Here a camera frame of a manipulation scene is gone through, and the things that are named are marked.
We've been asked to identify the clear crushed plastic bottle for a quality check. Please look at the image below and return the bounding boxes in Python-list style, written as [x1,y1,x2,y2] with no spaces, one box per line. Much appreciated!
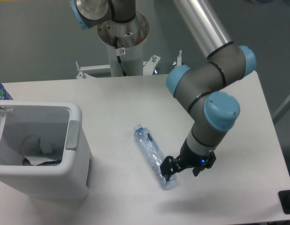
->
[134,124,176,190]

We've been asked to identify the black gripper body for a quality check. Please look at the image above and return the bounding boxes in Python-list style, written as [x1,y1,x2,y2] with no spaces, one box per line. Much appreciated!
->
[177,140,202,173]

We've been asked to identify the white frame at right edge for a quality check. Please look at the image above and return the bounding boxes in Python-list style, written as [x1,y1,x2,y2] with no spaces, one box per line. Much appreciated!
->
[272,94,290,124]

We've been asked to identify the black device at table corner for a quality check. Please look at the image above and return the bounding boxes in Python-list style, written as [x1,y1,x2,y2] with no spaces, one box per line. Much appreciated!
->
[278,190,290,214]

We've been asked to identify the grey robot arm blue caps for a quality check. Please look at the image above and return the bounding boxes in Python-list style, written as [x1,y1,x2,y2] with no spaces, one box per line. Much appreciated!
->
[70,0,256,180]

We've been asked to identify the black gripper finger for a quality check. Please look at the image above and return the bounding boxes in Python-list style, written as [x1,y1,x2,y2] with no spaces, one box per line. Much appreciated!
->
[160,156,180,181]
[192,151,216,177]

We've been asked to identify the blue labelled bottle at edge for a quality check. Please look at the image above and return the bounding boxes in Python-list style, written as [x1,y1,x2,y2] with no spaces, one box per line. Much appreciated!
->
[0,83,13,100]

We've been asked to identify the black cable on pedestal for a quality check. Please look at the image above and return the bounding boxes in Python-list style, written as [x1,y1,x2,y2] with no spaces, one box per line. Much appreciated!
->
[114,36,127,77]

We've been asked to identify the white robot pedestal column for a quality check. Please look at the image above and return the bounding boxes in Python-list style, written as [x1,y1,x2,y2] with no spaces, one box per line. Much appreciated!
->
[98,12,150,66]

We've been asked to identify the white plastic trash can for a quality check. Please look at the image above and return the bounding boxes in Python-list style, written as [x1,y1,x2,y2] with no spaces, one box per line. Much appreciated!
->
[0,100,92,199]

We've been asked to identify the white metal base frame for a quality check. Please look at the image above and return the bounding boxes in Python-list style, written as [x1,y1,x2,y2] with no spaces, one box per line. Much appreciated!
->
[75,50,184,80]

